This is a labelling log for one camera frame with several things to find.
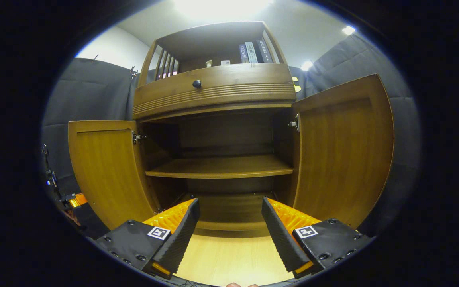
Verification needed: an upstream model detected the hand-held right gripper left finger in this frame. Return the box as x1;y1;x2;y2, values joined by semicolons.
94;198;201;281

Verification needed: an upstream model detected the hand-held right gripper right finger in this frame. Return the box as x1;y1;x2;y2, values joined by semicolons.
261;197;375;279

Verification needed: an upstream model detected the wooden shoe cabinet door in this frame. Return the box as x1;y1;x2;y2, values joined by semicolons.
292;74;394;230
68;120;160;230

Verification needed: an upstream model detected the wooden cabinet drawer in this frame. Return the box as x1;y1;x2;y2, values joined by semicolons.
133;63;297;120

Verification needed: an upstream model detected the black backdrop cloth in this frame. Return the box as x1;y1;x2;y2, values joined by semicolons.
41;34;421;240

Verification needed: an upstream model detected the light grey spine book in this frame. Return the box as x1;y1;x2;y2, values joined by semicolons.
245;41;259;63

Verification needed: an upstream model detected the dark spine book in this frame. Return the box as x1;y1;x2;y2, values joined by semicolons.
256;39;273;63

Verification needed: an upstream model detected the large ceiling light panel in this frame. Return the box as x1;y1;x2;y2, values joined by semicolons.
174;0;274;20

